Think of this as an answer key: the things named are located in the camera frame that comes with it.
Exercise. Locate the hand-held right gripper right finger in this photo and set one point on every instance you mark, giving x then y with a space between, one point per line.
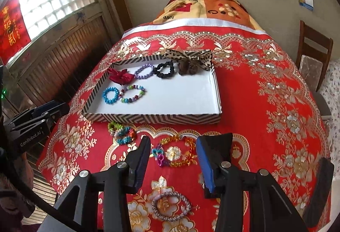
204 168

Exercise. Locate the black fabric scrunchie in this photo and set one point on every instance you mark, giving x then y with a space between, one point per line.
156 70

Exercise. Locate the orange red patterned blanket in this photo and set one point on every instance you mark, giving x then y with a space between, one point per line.
212 13

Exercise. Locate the striped white cardboard tray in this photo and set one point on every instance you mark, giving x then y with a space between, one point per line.
180 96

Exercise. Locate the white floral cloth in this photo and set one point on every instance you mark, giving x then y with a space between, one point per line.
333 83

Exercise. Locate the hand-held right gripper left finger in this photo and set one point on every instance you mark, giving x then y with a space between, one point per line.
142 165

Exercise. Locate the red paper poster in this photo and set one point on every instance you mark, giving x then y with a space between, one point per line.
13 30

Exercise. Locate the black chair backrest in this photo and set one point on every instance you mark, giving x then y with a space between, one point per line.
321 189

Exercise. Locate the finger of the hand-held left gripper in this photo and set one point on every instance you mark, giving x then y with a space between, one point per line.
49 105
57 112

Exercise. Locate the leopard print hair bow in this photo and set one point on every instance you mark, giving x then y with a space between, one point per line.
204 60

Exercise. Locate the red floral gold tablecloth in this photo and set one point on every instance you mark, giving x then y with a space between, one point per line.
239 115

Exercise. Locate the wooden chair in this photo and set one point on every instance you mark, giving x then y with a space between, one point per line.
316 38

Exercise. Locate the red fabric bow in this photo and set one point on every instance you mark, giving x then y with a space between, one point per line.
122 77

